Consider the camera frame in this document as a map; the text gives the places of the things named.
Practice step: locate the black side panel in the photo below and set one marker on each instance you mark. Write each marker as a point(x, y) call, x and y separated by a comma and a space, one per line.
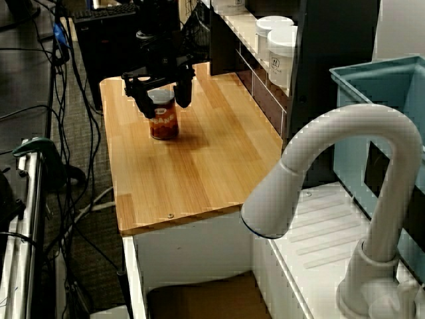
point(222, 50)

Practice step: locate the thin black pole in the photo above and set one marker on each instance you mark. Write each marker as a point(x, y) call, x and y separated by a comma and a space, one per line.
point(124, 295)

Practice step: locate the teal plastic bin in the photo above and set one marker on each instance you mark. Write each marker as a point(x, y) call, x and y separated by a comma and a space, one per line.
point(391, 83)

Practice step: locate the aluminium frame rail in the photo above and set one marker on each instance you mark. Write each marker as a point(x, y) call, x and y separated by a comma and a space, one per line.
point(30, 199)

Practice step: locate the white shelf ledge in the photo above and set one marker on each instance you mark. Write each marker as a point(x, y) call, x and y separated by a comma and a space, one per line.
point(244, 30)

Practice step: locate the plain white lidded jar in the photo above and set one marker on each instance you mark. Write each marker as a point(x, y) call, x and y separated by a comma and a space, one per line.
point(265, 36)

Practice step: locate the white toy sink unit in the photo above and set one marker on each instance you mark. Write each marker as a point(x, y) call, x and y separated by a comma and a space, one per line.
point(325, 212)

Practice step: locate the dark shelf post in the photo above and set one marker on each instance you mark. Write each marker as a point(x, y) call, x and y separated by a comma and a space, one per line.
point(332, 66)

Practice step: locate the black metal bracket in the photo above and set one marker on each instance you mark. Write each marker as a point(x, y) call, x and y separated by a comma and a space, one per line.
point(10, 206)

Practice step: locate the black keyboard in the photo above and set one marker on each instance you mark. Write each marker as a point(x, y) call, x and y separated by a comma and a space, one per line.
point(106, 13)

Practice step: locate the dark tiled backsplash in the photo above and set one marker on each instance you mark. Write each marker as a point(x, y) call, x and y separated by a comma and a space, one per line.
point(265, 96)

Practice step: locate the dark grey desk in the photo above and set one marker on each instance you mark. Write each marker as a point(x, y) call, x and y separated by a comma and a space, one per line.
point(20, 83)

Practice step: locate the white jar with logo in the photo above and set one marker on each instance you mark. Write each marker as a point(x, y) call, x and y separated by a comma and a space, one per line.
point(280, 63)

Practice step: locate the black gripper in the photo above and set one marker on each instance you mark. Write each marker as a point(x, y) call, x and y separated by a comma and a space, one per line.
point(159, 56)

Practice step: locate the blue tape piece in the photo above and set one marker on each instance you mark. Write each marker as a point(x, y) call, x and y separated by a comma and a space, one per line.
point(59, 33)

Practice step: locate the orange beans can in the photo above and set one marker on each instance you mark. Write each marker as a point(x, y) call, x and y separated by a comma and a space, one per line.
point(164, 126)

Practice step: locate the green clamp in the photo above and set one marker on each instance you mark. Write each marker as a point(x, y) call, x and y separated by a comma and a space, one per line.
point(36, 144)

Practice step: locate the black computer tower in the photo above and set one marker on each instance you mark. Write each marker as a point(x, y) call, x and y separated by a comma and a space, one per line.
point(106, 50)

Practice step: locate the grey toy faucet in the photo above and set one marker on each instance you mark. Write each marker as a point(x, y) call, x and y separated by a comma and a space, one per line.
point(395, 199)

